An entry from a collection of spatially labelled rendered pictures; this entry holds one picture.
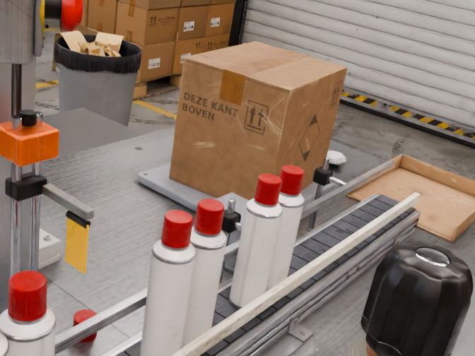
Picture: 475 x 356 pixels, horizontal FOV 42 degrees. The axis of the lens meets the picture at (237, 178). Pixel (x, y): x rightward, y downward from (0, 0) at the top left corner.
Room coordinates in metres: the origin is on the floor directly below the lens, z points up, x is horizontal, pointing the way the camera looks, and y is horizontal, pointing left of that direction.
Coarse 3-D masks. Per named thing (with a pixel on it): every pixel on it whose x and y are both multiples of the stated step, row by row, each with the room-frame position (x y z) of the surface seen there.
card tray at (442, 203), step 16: (400, 160) 1.56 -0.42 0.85; (416, 160) 1.54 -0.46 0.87; (384, 176) 1.48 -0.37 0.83; (400, 176) 1.50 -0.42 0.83; (416, 176) 1.52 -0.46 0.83; (432, 176) 1.52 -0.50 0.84; (448, 176) 1.49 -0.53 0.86; (352, 192) 1.34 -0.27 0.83; (368, 192) 1.36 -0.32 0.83; (384, 192) 1.37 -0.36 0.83; (400, 192) 1.39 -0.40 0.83; (416, 192) 1.41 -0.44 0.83; (432, 192) 1.43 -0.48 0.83; (448, 192) 1.44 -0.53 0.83; (464, 192) 1.46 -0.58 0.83; (416, 208) 1.31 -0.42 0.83; (432, 208) 1.33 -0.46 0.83; (448, 208) 1.34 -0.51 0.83; (464, 208) 1.36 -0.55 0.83; (432, 224) 1.24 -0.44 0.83; (448, 224) 1.26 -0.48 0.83; (464, 224) 1.23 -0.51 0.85; (448, 240) 1.18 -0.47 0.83
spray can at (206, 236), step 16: (208, 208) 0.65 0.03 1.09; (224, 208) 0.66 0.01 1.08; (208, 224) 0.65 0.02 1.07; (192, 240) 0.64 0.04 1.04; (208, 240) 0.64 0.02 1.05; (224, 240) 0.66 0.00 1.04; (208, 256) 0.64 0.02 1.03; (208, 272) 0.64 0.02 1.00; (192, 288) 0.64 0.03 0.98; (208, 288) 0.64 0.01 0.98; (192, 304) 0.64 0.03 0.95; (208, 304) 0.64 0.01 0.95; (192, 320) 0.64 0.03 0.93; (208, 320) 0.65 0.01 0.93; (192, 336) 0.64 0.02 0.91
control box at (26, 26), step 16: (0, 0) 0.43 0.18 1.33; (16, 0) 0.44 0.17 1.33; (32, 0) 0.44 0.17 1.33; (0, 16) 0.43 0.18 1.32; (16, 16) 0.44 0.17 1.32; (32, 16) 0.44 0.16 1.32; (0, 32) 0.43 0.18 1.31; (16, 32) 0.44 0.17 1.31; (32, 32) 0.44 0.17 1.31; (0, 48) 0.43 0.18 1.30; (16, 48) 0.44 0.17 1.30; (32, 48) 0.44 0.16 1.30
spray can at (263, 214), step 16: (272, 176) 0.78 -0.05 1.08; (256, 192) 0.76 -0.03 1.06; (272, 192) 0.75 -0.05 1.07; (256, 208) 0.75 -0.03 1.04; (272, 208) 0.75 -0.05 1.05; (256, 224) 0.74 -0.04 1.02; (272, 224) 0.75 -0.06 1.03; (240, 240) 0.76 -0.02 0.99; (256, 240) 0.74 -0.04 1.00; (272, 240) 0.75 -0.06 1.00; (240, 256) 0.75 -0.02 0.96; (256, 256) 0.74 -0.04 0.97; (272, 256) 0.76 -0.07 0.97; (240, 272) 0.75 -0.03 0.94; (256, 272) 0.74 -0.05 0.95; (240, 288) 0.75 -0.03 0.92; (256, 288) 0.75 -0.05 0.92; (240, 304) 0.74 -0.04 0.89
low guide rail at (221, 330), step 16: (400, 208) 1.12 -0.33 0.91; (368, 224) 1.02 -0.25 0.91; (384, 224) 1.07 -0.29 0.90; (352, 240) 0.95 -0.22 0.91; (320, 256) 0.88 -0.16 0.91; (336, 256) 0.91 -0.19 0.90; (304, 272) 0.82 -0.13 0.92; (272, 288) 0.76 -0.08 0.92; (288, 288) 0.78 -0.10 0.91; (256, 304) 0.72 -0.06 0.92; (224, 320) 0.67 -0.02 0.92; (240, 320) 0.68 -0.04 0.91; (208, 336) 0.63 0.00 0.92; (224, 336) 0.66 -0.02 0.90; (176, 352) 0.59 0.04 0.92; (192, 352) 0.60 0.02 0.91
